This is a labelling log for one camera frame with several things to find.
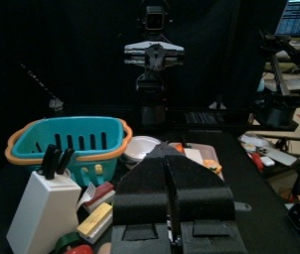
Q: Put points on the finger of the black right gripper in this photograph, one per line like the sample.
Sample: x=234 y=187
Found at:
x=150 y=58
x=159 y=58

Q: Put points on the black cylindrical base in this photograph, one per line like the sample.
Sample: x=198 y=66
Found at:
x=275 y=110

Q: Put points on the silver frame clamp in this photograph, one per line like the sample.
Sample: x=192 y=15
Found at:
x=55 y=104

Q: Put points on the white slotted toy spatula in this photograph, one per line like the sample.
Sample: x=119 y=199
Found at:
x=85 y=195

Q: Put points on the white knife block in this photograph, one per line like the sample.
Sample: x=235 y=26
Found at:
x=41 y=211

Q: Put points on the white toy bowl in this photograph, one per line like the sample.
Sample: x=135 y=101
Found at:
x=139 y=147

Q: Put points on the pink plastic tray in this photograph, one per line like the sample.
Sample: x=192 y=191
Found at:
x=207 y=150

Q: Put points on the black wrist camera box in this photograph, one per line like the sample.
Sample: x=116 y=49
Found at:
x=154 y=20

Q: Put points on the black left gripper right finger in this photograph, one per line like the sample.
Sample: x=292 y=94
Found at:
x=200 y=198

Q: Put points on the laptop screen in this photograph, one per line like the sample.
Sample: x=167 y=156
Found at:
x=298 y=18

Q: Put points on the yellow orange toy food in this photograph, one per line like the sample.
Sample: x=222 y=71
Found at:
x=211 y=165

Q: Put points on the teal basket orange rim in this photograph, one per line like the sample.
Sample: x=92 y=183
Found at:
x=37 y=145

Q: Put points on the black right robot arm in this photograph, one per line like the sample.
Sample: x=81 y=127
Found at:
x=150 y=96

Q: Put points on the red white striped toy food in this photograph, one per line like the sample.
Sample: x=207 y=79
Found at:
x=100 y=193

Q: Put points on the grey flat device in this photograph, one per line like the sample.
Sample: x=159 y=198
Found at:
x=279 y=155

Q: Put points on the red toy tomato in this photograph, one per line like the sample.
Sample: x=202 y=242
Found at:
x=79 y=250

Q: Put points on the white toy food block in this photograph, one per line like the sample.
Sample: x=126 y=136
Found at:
x=194 y=155

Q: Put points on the green curved toy piece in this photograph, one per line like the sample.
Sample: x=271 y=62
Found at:
x=65 y=240

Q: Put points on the beige toy egg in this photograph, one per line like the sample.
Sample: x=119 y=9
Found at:
x=104 y=249

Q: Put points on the yellow white toy block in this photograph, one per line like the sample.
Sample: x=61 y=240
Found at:
x=95 y=221

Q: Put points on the orange toy food piece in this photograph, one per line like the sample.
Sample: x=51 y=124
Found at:
x=179 y=147

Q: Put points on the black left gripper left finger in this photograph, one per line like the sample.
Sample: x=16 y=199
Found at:
x=139 y=198

